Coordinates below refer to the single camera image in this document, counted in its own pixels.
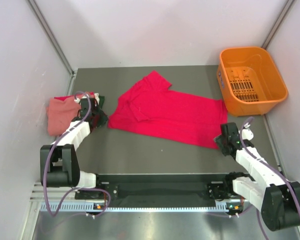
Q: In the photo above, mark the dark green folded t shirt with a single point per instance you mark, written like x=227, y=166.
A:
x=101, y=101

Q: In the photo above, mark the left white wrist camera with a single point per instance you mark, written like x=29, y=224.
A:
x=94, y=96

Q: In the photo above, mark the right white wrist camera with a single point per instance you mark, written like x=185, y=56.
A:
x=246, y=133

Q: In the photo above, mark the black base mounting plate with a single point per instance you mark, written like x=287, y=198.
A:
x=207, y=178

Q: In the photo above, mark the crimson red t shirt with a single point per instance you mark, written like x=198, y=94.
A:
x=151, y=108

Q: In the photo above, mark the orange plastic basket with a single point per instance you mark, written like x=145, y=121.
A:
x=250, y=81

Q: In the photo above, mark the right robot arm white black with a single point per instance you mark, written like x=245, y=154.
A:
x=275, y=197

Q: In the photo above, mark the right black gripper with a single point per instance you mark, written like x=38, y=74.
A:
x=218, y=140

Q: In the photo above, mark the aluminium frame rail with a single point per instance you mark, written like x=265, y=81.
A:
x=147, y=191

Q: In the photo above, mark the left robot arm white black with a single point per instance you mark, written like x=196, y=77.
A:
x=59, y=166

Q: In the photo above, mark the grey slotted cable duct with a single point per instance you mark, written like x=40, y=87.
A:
x=95, y=207

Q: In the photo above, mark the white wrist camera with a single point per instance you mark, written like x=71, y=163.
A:
x=94, y=96
x=246, y=133

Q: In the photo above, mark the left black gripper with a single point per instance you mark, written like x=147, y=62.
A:
x=104, y=117

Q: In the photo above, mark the salmon pink folded t shirt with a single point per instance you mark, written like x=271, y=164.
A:
x=60, y=115

